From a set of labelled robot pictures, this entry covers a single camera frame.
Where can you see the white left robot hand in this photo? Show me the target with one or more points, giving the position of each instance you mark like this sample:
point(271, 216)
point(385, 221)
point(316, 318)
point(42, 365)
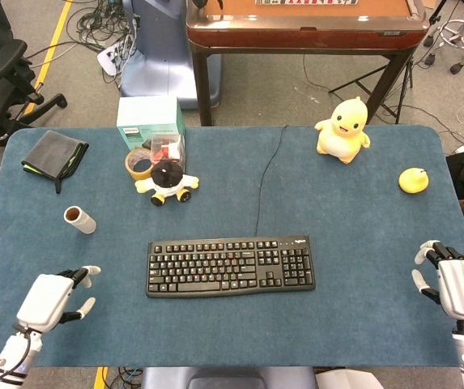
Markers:
point(45, 300)

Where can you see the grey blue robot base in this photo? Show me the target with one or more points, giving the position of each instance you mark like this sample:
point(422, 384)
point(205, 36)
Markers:
point(227, 379)

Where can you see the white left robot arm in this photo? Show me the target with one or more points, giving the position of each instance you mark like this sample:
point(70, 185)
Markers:
point(13, 356)

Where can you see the black Logitech keyboard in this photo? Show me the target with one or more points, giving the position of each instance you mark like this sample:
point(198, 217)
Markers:
point(215, 267)

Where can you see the small white cylinder cup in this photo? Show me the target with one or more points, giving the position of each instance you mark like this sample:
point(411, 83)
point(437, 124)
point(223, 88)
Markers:
point(83, 223)

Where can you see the small yellow duck toy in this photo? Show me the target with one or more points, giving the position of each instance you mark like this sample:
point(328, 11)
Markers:
point(413, 181)

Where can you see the blue table mat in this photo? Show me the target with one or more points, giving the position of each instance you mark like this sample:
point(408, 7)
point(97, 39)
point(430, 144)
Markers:
point(337, 324)

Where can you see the grey folded cloth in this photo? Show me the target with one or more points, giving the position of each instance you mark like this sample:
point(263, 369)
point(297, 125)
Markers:
point(49, 152)

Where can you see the white sheet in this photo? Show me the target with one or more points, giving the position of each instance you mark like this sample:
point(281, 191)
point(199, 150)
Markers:
point(349, 381)

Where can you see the yellow tape roll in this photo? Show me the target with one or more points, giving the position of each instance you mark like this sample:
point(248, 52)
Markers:
point(131, 170)

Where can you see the black plush doll white coat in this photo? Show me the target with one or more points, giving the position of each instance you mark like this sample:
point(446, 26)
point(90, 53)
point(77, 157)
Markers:
point(167, 174)

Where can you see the large yellow plush duck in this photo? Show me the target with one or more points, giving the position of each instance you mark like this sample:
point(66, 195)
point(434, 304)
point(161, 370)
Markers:
point(343, 138)

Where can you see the clear plastic box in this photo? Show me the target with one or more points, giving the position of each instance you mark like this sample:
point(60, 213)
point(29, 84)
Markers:
point(171, 150)

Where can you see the teal white Philips box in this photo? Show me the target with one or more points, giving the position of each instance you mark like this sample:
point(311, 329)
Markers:
point(146, 113)

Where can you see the black stool chrome base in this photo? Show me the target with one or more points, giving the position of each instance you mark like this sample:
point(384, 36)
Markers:
point(458, 30)

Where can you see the brown mahjong table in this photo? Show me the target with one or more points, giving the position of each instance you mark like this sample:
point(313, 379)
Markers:
point(296, 36)

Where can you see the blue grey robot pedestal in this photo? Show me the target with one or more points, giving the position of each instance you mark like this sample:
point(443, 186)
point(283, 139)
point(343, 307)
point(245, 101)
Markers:
point(163, 61)

